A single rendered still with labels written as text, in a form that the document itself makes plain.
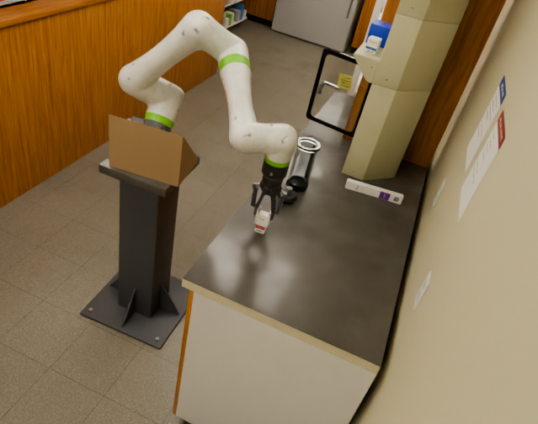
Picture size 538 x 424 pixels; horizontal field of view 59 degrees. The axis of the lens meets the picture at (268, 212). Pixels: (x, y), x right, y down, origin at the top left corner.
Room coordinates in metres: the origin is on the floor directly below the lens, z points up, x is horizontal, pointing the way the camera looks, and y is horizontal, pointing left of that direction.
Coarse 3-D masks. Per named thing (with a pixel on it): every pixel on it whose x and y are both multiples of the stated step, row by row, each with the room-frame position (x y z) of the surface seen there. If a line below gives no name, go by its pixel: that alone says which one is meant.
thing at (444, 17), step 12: (408, 0) 2.05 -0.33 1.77; (420, 0) 2.04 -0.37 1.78; (432, 0) 2.04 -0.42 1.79; (444, 0) 2.07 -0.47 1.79; (456, 0) 2.11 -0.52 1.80; (468, 0) 2.14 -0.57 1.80; (408, 12) 2.05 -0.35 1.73; (420, 12) 2.04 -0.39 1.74; (432, 12) 2.05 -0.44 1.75; (444, 12) 2.08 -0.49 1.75; (456, 12) 2.12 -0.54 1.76
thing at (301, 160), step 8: (304, 144) 1.88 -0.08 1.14; (312, 144) 1.88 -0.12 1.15; (296, 152) 1.82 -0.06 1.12; (304, 152) 1.80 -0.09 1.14; (312, 152) 1.80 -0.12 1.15; (296, 160) 1.81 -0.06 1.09; (304, 160) 1.80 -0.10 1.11; (312, 160) 1.82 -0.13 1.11; (296, 168) 1.81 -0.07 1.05; (304, 168) 1.80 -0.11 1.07; (296, 176) 1.80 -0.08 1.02; (304, 176) 1.80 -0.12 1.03; (296, 184) 1.80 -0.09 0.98; (304, 184) 1.81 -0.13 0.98
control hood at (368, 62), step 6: (360, 48) 2.18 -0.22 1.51; (354, 54) 2.09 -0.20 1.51; (360, 54) 2.10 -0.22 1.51; (366, 54) 2.12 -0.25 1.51; (372, 54) 2.14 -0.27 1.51; (378, 54) 2.16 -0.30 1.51; (360, 60) 2.08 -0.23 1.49; (366, 60) 2.07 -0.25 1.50; (372, 60) 2.07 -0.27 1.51; (378, 60) 2.07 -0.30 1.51; (360, 66) 2.08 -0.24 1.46; (366, 66) 2.07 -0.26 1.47; (372, 66) 2.07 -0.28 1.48; (366, 72) 2.07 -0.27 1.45; (372, 72) 2.06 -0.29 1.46; (366, 78) 2.07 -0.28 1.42; (372, 78) 2.06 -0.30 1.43
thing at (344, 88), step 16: (336, 64) 2.44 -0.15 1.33; (352, 64) 2.41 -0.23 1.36; (320, 80) 2.46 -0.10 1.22; (336, 80) 2.43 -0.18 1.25; (352, 80) 2.40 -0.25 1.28; (320, 96) 2.46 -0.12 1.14; (336, 96) 2.43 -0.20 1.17; (352, 96) 2.40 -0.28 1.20; (320, 112) 2.45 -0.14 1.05; (336, 112) 2.42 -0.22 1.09; (352, 112) 2.39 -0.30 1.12; (352, 128) 2.38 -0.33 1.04
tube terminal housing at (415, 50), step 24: (408, 24) 2.05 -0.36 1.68; (432, 24) 2.07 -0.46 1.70; (456, 24) 2.13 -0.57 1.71; (384, 48) 2.06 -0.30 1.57; (408, 48) 2.04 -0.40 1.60; (432, 48) 2.09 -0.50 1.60; (384, 72) 2.05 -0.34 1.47; (408, 72) 2.05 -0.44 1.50; (432, 72) 2.12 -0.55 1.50; (384, 96) 2.05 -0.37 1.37; (408, 96) 2.08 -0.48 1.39; (360, 120) 2.06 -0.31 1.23; (384, 120) 2.04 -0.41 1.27; (408, 120) 2.11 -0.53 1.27; (360, 144) 2.05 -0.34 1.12; (384, 144) 2.06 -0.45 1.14; (360, 168) 2.04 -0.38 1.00; (384, 168) 2.09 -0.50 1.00
